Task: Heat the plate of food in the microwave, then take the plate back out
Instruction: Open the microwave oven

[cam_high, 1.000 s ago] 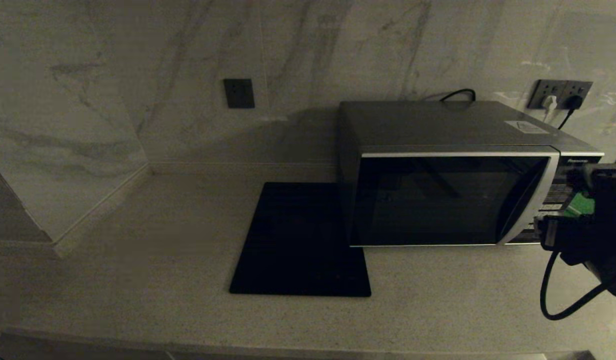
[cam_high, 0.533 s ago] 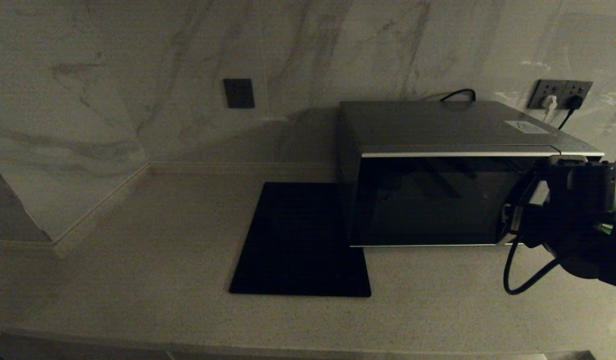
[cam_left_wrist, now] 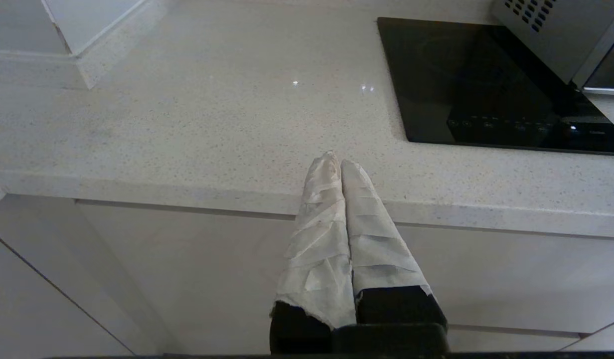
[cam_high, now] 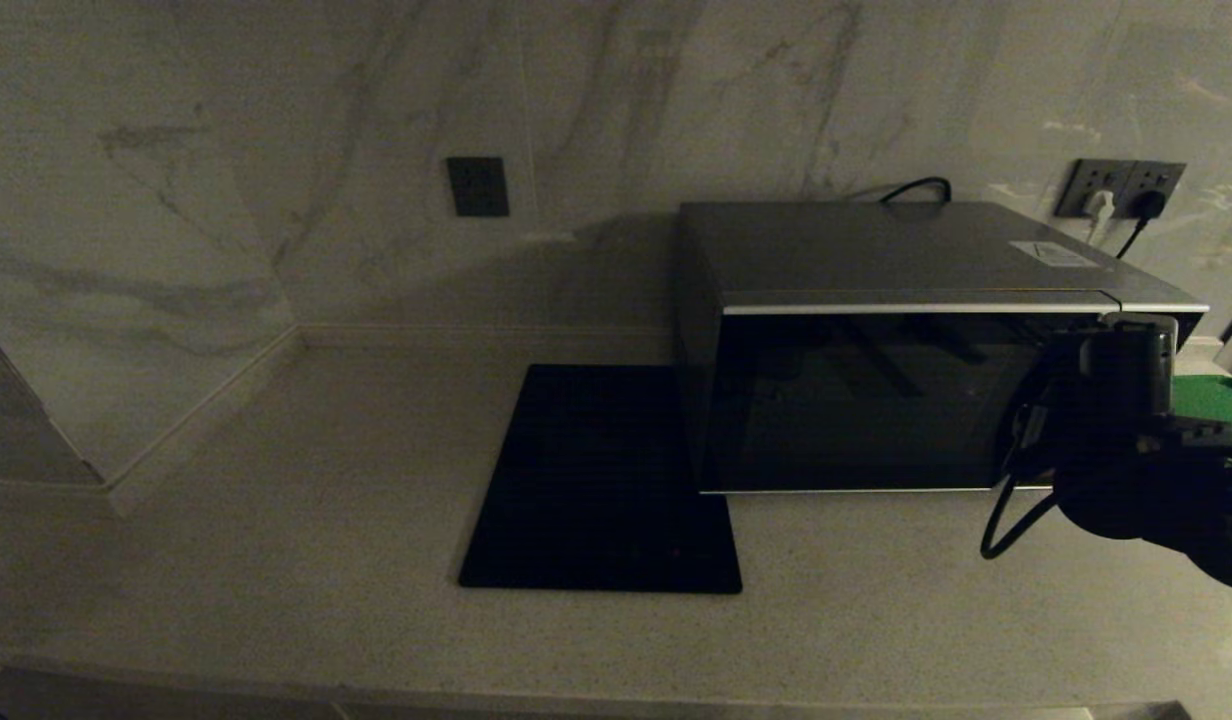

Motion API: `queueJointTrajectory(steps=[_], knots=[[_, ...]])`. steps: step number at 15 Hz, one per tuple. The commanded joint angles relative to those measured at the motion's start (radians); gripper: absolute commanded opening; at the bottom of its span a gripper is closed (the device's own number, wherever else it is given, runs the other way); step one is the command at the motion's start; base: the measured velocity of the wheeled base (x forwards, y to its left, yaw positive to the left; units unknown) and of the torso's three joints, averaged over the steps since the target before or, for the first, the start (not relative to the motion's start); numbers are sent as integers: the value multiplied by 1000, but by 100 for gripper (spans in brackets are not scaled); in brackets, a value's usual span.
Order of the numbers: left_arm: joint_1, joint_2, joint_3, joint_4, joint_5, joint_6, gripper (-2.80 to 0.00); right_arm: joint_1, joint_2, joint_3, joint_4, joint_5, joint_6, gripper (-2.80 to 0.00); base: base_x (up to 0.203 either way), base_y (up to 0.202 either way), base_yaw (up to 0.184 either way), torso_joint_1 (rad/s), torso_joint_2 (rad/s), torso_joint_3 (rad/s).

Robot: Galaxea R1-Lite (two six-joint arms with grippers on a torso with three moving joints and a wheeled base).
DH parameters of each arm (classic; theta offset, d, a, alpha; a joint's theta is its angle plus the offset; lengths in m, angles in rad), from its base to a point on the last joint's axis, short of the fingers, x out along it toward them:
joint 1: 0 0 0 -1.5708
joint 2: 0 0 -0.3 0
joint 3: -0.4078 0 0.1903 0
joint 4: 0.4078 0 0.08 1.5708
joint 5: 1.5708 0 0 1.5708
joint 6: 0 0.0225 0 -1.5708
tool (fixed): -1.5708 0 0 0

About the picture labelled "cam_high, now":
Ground silver microwave oven body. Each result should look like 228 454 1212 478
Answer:
673 202 1209 493

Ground green plastic tray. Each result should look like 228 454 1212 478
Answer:
1171 375 1232 448

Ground black square mat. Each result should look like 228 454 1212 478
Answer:
459 365 743 594

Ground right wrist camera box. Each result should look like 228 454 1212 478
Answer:
1076 313 1180 419

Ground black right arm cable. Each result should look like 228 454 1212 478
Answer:
980 465 1062 561

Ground white plug with cable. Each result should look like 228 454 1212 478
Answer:
1082 190 1117 246

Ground black plug with cable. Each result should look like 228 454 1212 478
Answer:
1115 190 1167 261

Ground grey double wall socket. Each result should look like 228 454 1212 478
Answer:
1056 160 1187 221

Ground dark single wall socket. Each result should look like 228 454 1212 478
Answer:
446 157 510 218

